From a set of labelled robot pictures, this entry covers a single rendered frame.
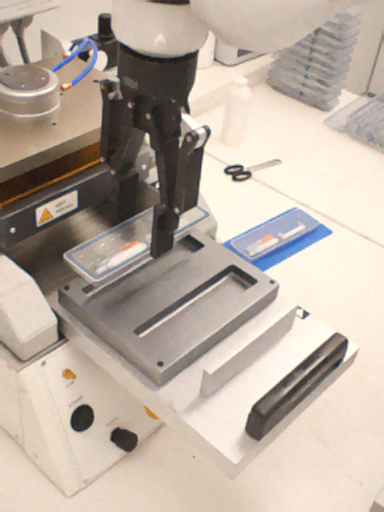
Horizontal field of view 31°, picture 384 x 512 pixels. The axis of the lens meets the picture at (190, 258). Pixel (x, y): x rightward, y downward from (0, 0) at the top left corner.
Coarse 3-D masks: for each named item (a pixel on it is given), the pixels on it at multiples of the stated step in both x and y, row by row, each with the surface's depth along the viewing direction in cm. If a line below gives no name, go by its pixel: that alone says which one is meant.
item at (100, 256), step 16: (192, 208) 83; (128, 224) 79; (144, 224) 79; (192, 224) 80; (96, 240) 76; (112, 240) 77; (128, 240) 77; (144, 240) 77; (80, 256) 74; (96, 256) 74; (112, 256) 75; (128, 256) 75; (96, 272) 72
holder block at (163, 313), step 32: (160, 256) 85; (192, 256) 83; (224, 256) 84; (64, 288) 77; (96, 288) 79; (128, 288) 80; (160, 288) 78; (192, 288) 79; (224, 288) 82; (256, 288) 80; (96, 320) 74; (128, 320) 74; (160, 320) 76; (192, 320) 77; (224, 320) 76; (128, 352) 72; (160, 352) 71; (192, 352) 72; (160, 384) 71
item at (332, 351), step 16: (336, 336) 73; (320, 352) 71; (336, 352) 72; (304, 368) 69; (320, 368) 70; (288, 384) 68; (304, 384) 69; (272, 400) 66; (288, 400) 67; (256, 416) 65; (272, 416) 66; (256, 432) 67
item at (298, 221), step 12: (288, 216) 129; (300, 216) 129; (264, 228) 125; (276, 228) 126; (288, 228) 126; (300, 228) 126; (240, 240) 122; (252, 240) 122; (264, 240) 123; (276, 240) 123; (252, 252) 120
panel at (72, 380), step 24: (48, 360) 79; (72, 360) 81; (48, 384) 79; (72, 384) 82; (96, 384) 84; (120, 384) 87; (72, 408) 82; (96, 408) 85; (120, 408) 87; (144, 408) 90; (72, 432) 83; (96, 432) 85; (144, 432) 91; (72, 456) 83; (96, 456) 86; (120, 456) 89
